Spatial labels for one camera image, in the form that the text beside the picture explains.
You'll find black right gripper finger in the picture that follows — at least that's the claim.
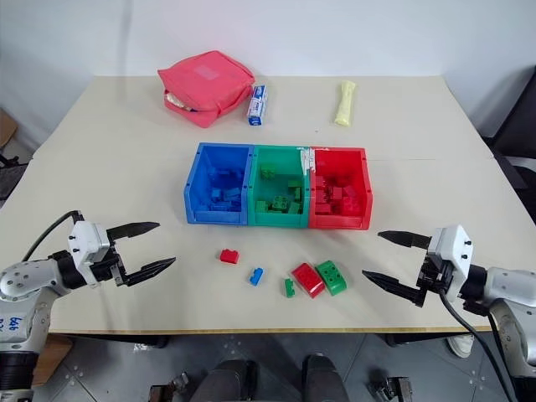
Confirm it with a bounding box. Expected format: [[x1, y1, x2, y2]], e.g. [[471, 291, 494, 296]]
[[377, 229, 433, 250], [361, 270, 426, 309]]

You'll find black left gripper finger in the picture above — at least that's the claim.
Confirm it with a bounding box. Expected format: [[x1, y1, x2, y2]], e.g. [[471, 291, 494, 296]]
[[106, 221, 162, 245], [115, 256, 178, 289]]

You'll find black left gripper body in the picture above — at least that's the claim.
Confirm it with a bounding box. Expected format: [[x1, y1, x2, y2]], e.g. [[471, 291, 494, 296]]
[[87, 240, 129, 289]]

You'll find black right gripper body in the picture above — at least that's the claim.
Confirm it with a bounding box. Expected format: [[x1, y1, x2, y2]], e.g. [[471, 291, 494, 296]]
[[416, 247, 456, 301]]

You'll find black table foot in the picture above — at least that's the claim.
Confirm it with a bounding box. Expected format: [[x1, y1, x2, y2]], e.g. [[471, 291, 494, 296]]
[[384, 332, 446, 348]]

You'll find large green curved brick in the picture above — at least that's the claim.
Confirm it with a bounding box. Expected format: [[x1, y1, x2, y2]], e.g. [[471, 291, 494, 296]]
[[314, 259, 350, 297]]

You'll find red plastic bin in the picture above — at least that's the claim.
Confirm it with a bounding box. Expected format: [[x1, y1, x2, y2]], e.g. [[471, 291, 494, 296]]
[[307, 146, 374, 232]]

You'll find white shoe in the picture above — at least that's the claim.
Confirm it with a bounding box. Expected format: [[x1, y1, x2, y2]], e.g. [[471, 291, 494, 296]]
[[445, 332, 475, 359]]

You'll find blue plastic bin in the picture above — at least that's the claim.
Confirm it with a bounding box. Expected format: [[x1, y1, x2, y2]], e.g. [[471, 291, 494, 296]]
[[183, 142, 255, 227]]

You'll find large red curved brick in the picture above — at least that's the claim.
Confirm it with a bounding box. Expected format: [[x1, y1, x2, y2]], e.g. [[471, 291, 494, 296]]
[[291, 262, 327, 300]]

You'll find white torn label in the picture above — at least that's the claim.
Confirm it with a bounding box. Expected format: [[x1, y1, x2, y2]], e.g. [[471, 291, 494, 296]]
[[294, 146, 317, 174]]

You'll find green plastic bin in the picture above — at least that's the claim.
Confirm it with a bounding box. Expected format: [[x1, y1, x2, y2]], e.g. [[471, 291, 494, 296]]
[[247, 144, 316, 229]]

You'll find pale yellow tube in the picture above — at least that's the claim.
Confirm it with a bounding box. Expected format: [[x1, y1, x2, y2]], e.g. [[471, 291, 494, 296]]
[[333, 80, 358, 127]]

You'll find black office chair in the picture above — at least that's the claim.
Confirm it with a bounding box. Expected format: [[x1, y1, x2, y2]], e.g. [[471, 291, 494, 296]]
[[468, 64, 536, 203]]

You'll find brown cardboard box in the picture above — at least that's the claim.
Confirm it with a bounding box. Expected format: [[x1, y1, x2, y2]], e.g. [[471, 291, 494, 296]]
[[0, 107, 20, 152]]

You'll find pink fabric pouch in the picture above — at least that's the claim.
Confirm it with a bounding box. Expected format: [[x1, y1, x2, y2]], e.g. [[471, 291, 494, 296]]
[[157, 49, 257, 129]]

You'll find blue and white carton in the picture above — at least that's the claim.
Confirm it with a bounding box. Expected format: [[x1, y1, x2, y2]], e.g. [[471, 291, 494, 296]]
[[245, 84, 270, 127]]

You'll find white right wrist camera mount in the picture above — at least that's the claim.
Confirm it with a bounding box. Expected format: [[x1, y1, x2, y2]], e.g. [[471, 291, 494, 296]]
[[426, 224, 475, 303]]

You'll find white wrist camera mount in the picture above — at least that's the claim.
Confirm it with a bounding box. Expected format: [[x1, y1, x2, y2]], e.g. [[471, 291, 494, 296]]
[[426, 224, 475, 303], [66, 220, 112, 278]]

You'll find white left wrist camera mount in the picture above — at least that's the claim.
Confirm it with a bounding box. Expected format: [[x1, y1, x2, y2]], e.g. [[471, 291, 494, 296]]
[[66, 220, 112, 278]]

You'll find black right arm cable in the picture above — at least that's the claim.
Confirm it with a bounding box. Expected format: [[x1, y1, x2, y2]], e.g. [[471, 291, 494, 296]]
[[438, 291, 520, 402]]

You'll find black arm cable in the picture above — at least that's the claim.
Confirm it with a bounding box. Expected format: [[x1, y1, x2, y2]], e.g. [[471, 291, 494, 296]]
[[438, 291, 520, 402], [20, 210, 85, 263]]

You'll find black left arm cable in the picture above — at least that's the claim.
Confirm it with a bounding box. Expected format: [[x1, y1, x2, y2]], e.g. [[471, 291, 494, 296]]
[[20, 210, 85, 263]]

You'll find metal foot bracket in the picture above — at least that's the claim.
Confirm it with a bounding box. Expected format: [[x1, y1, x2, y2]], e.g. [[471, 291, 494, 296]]
[[147, 371, 190, 402], [367, 374, 415, 402]]

